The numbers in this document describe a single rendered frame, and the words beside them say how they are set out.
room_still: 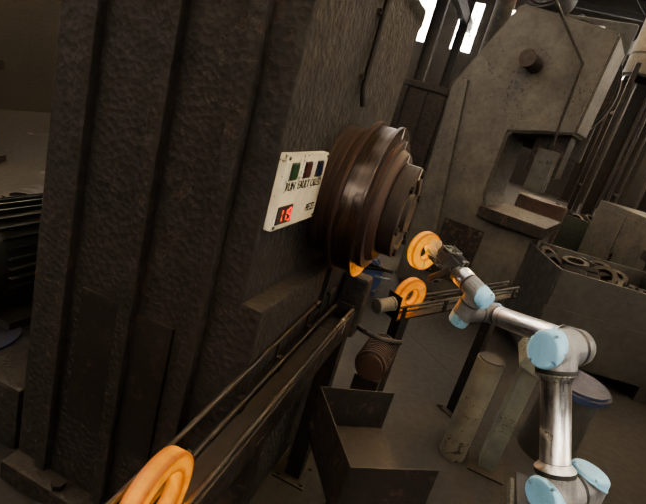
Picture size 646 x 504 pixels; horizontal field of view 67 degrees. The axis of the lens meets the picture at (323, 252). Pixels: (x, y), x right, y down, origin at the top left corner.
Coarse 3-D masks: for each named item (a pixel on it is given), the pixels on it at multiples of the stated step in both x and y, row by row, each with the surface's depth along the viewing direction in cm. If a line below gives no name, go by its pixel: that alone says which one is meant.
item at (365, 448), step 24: (336, 408) 123; (360, 408) 125; (384, 408) 127; (312, 432) 119; (336, 432) 106; (360, 432) 125; (336, 456) 103; (360, 456) 118; (384, 456) 120; (336, 480) 101; (360, 480) 98; (384, 480) 100; (408, 480) 101; (432, 480) 103
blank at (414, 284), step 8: (408, 280) 197; (416, 280) 197; (400, 288) 196; (408, 288) 196; (416, 288) 199; (424, 288) 202; (416, 296) 202; (424, 296) 204; (408, 304) 201; (408, 312) 203
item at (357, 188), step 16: (384, 128) 138; (400, 128) 138; (368, 144) 131; (384, 144) 131; (368, 160) 129; (384, 160) 131; (352, 176) 128; (368, 176) 127; (352, 192) 128; (368, 192) 127; (352, 208) 128; (336, 224) 131; (352, 224) 130; (336, 240) 134; (352, 240) 130; (336, 256) 139; (352, 256) 137; (352, 272) 145
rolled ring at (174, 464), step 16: (176, 448) 82; (160, 464) 76; (176, 464) 79; (192, 464) 86; (144, 480) 74; (160, 480) 75; (176, 480) 86; (128, 496) 72; (144, 496) 73; (160, 496) 86; (176, 496) 86
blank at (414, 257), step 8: (424, 232) 193; (416, 240) 191; (424, 240) 191; (408, 248) 192; (416, 248) 190; (408, 256) 193; (416, 256) 192; (424, 256) 198; (416, 264) 194; (424, 264) 197
